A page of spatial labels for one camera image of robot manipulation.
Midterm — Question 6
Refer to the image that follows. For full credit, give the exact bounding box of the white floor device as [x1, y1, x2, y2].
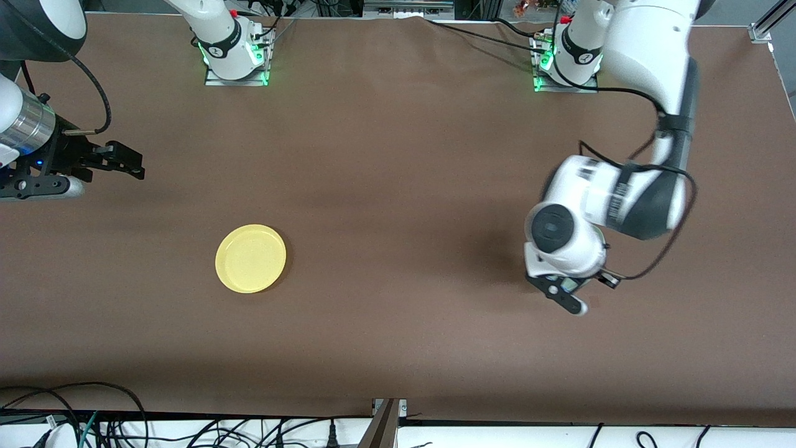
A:
[37, 423, 78, 448]

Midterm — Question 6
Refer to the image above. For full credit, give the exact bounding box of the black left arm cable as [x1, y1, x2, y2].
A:
[550, 37, 697, 281]

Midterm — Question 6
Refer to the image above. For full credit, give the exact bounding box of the grey device behind table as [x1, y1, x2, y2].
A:
[364, 0, 455, 19]

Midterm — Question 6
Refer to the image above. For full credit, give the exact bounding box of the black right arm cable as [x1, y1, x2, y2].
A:
[21, 55, 113, 136]

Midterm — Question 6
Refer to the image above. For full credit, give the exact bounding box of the short black table cable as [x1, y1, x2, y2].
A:
[494, 17, 545, 37]

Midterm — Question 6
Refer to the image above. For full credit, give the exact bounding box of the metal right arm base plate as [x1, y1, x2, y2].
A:
[204, 37, 274, 88]

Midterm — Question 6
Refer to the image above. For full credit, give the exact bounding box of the aluminium corner bracket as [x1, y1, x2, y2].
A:
[748, 0, 796, 44]

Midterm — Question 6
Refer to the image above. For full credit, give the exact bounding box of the long black table cable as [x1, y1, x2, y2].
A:
[425, 19, 551, 55]

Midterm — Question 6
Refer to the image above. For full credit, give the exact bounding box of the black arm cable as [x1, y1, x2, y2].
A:
[21, 55, 113, 136]
[550, 37, 697, 281]

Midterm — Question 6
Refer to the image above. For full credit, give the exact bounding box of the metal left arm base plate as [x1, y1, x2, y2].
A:
[532, 31, 599, 94]

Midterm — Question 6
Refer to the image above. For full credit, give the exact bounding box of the black looping floor cable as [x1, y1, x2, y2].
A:
[0, 381, 149, 448]

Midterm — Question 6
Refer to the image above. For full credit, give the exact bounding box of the aluminium profile post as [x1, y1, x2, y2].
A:
[358, 398, 408, 448]

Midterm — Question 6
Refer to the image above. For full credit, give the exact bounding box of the yellow round plate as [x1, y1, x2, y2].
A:
[215, 224, 288, 294]

